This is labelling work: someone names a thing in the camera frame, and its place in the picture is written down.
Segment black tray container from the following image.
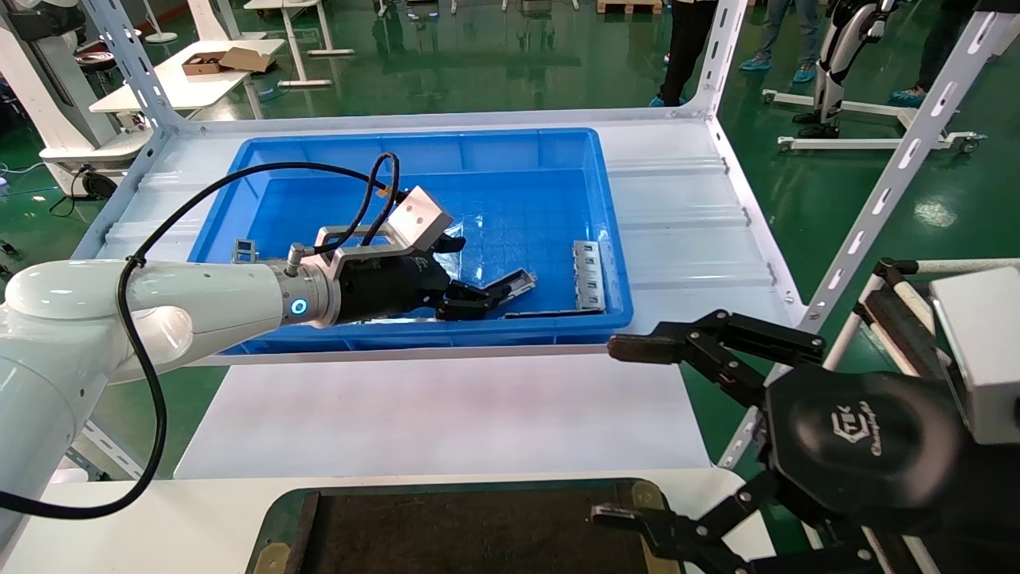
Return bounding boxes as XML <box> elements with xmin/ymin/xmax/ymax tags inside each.
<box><xmin>247</xmin><ymin>478</ymin><xmax>684</xmax><ymax>574</ymax></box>

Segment flat slotted metal plate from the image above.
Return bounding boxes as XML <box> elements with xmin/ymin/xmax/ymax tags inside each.
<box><xmin>572</xmin><ymin>241</ymin><xmax>606</xmax><ymax>311</ymax></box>

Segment white tube cart black pads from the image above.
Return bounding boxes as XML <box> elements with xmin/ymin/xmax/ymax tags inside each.
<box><xmin>821</xmin><ymin>257</ymin><xmax>1020</xmax><ymax>574</ymax></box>

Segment person in dark trousers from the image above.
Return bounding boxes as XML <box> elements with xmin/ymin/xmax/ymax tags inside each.
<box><xmin>889</xmin><ymin>0</ymin><xmax>979</xmax><ymax>108</ymax></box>

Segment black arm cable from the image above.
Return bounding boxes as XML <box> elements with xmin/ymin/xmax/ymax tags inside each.
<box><xmin>0</xmin><ymin>151</ymin><xmax>399</xmax><ymax>521</ymax></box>

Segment blue plastic bin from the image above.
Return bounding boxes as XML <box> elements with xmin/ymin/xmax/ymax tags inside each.
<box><xmin>189</xmin><ymin>128</ymin><xmax>634</xmax><ymax>356</ymax></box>

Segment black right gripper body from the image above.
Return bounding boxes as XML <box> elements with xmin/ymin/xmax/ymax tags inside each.
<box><xmin>761</xmin><ymin>368</ymin><xmax>969</xmax><ymax>537</ymax></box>

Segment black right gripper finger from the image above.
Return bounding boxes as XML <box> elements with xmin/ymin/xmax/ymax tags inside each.
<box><xmin>591</xmin><ymin>470</ymin><xmax>806</xmax><ymax>574</ymax></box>
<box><xmin>607</xmin><ymin>309</ymin><xmax>826</xmax><ymax>407</ymax></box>

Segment white table pedestal stand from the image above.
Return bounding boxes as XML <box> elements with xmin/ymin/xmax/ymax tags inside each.
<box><xmin>243</xmin><ymin>0</ymin><xmax>355</xmax><ymax>88</ymax></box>

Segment person in black trousers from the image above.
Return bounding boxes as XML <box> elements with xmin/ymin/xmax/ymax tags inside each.
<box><xmin>649</xmin><ymin>0</ymin><xmax>718</xmax><ymax>108</ymax></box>

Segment white machine with base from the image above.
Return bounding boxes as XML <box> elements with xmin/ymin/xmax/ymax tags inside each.
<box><xmin>0</xmin><ymin>0</ymin><xmax>152</xmax><ymax>200</ymax></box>

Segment long grey metal channel part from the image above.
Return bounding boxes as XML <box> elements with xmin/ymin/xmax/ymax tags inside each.
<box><xmin>478</xmin><ymin>269</ymin><xmax>538</xmax><ymax>308</ymax></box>

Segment white work table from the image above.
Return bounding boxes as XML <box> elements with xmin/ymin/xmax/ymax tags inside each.
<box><xmin>89</xmin><ymin>38</ymin><xmax>286</xmax><ymax>120</ymax></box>

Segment open cardboard box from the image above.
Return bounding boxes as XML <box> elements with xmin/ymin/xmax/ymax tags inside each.
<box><xmin>182</xmin><ymin>47</ymin><xmax>276</xmax><ymax>77</ymax></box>

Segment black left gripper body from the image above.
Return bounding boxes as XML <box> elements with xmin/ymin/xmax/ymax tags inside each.
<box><xmin>335</xmin><ymin>255</ymin><xmax>453</xmax><ymax>324</ymax></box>

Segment white slotted shelf rack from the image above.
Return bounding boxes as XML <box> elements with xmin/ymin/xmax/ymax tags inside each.
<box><xmin>52</xmin><ymin>0</ymin><xmax>1020</xmax><ymax>479</ymax></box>

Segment white wheeled support stand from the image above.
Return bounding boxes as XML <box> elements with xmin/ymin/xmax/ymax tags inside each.
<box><xmin>761</xmin><ymin>88</ymin><xmax>987</xmax><ymax>155</ymax></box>

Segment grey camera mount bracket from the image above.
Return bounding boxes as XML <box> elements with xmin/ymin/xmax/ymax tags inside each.
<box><xmin>287</xmin><ymin>226</ymin><xmax>431</xmax><ymax>278</ymax></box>

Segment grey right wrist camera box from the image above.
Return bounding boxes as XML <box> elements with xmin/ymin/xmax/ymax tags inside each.
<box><xmin>928</xmin><ymin>267</ymin><xmax>1020</xmax><ymax>446</ymax></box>

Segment white black humanoid robot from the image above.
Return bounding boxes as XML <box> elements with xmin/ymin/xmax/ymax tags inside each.
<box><xmin>793</xmin><ymin>0</ymin><xmax>897</xmax><ymax>140</ymax></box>

